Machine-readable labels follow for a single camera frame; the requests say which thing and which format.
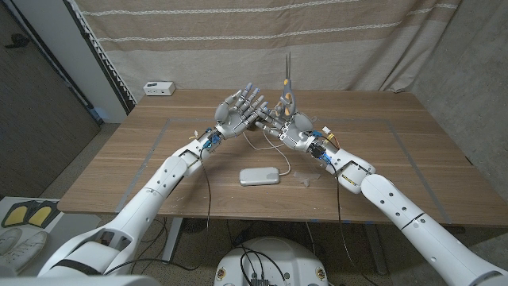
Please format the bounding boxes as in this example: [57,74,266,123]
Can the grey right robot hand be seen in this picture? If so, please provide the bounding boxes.
[255,107,331,159]

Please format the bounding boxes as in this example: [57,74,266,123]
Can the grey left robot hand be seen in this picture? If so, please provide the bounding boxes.
[205,82,271,149]

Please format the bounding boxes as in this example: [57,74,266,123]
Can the grey yellow handled scissors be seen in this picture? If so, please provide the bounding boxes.
[275,51,297,118]

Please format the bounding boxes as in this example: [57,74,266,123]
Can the clear plastic bag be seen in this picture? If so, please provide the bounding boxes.
[292,115,321,187]

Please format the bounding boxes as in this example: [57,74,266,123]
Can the silver power bank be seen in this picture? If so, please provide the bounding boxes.
[239,166,281,187]

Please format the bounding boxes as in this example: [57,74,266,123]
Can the white power strip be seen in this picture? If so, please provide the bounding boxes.
[143,81,176,97]

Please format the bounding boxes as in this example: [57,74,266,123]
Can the beige striped curtain backdrop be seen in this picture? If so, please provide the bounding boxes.
[73,0,464,102]

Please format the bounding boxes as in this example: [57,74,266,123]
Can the black round floor object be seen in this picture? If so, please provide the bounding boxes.
[180,217,210,234]

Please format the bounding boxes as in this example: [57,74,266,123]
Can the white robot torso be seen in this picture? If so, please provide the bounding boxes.
[214,237,329,286]

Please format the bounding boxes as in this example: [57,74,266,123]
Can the white table leg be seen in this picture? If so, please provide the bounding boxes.
[161,217,183,265]
[363,222,389,275]

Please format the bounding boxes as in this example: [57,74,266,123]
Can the white sneaker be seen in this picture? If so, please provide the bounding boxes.
[3,231,49,273]
[0,226,23,255]

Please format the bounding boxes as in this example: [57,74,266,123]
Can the white charging cable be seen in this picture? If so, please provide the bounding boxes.
[241,130,293,176]

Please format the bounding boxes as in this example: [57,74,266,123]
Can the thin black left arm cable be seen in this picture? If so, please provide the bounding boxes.
[198,155,212,232]

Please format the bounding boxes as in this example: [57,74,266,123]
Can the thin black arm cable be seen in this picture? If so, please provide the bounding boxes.
[335,173,380,286]
[198,155,212,232]

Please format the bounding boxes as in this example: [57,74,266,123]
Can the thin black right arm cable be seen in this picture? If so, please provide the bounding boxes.
[335,173,380,286]

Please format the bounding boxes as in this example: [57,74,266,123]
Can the black zigzag frame strip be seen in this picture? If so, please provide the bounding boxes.
[63,0,138,114]

